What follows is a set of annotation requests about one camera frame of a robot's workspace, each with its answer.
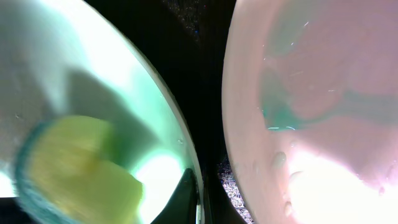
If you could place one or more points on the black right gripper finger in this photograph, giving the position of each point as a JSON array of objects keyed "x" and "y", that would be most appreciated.
[{"x": 182, "y": 205}]

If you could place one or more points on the green yellow scrub sponge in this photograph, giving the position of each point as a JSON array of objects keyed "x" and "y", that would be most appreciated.
[{"x": 64, "y": 174}]

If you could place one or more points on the white pink plate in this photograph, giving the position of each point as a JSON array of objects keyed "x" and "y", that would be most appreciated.
[{"x": 309, "y": 105}]

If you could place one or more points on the mint green plate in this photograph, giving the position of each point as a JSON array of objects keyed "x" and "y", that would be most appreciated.
[{"x": 63, "y": 58}]

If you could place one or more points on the round black serving tray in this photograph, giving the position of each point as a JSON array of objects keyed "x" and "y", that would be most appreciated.
[{"x": 170, "y": 48}]

